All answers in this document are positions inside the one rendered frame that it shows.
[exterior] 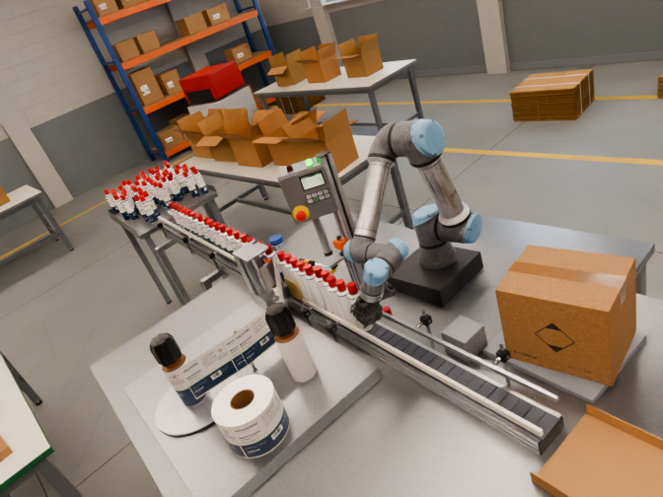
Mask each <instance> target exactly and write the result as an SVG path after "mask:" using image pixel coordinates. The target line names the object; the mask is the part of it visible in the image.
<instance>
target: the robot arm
mask: <svg viewBox="0 0 663 497"><path fill-rule="evenodd" d="M444 138H445V134H444V131H443V129H442V127H441V126H440V124H439V123H438V122H436V121H435V120H432V119H418V120H409V121H395V122H391V123H389V124H387V125H386V126H384V127H383V128H382V129H381V130H380V131H379V132H378V134H377V135H376V137H375V138H374V140H373V142H372V145H371V147H370V150H369V153H368V158H367V161H368V163H369V167H368V172H367V176H366V180H365V185H364V189H363V194H362V199H361V203H360V208H359V213H358V217H357V222H356V227H355V231H354V236H353V240H349V241H347V242H346V244H345V245H344V248H343V254H344V256H345V258H346V259H347V260H349V261H352V262H356V263H364V264H365V266H364V268H363V271H362V282H361V286H360V297H359V298H358V299H356V302H355V303H354V304H353V305H351V309H350V313H353V315H354V316H355V317H356V321H359V322H360V323H362V324H363V325H364V326H363V328H365V327H367V326H368V325H370V324H373V323H375V322H376V321H377V320H380V319H381V318H382V317H383V312H382V311H383V308H382V305H381V304H380V302H381V301H383V300H385V299H388V298H390V297H393V296H395V295H396V293H397V292H398V291H397V290H396V289H395V288H394V287H393V286H392V285H391V284H390V283H387V281H388V280H389V279H390V277H391V276H392V275H393V273H394V272H395V271H396V269H397V268H398V267H399V266H400V264H401V263H402V262H404V260H405V257H406V256H407V254H408V247H407V245H406V243H405V242H404V241H402V240H400V239H398V238H392V239H390V240H389V241H388V242H387V243H386V244H379V243H375V241H376V236H377V232H378V227H379V222H380V218H381V213H382V208H383V204H384V199H385V194H386V190H387V185H388V180H389V176H390V171H391V168H392V167H393V166H394V165H395V162H396V159H397V157H407V159H408V161H409V163H410V165H411V166H412V167H414V168H416V169H418V170H419V172H420V174H421V176H422V178H423V180H424V182H425V184H426V186H427V188H428V190H429V192H430V194H431V196H432V198H433V200H434V202H435V204H430V205H426V206H423V207H421V208H419V209H418V210H416V211H415V212H414V213H413V215H412V222H413V226H414V229H415V232H416V236H417V239H418V243H419V263H420V265H421V266H422V267H423V268H425V269H430V270H435V269H441V268H444V267H447V266H449V265H451V264H452V263H453V262H454V261H455V260H456V259H457V253H456V250H455V248H454V247H453V246H452V244H451V243H460V244H473V243H474V242H475V241H476V240H477V239H478V237H479V234H480V231H481V216H480V214H479V213H477V212H474V213H473V212H471V209H470V207H469V206H468V204H466V203H464V202H462V200H461V198H460V196H459V194H458V192H457V189H456V187H455V185H454V184H453V182H452V180H451V177H450V175H449V173H448V171H447V169H446V167H445V164H444V162H443V160H442V158H441V156H442V154H443V150H444V147H445V140H444ZM354 306H355V307H354ZM352 308H353V309H352Z"/></svg>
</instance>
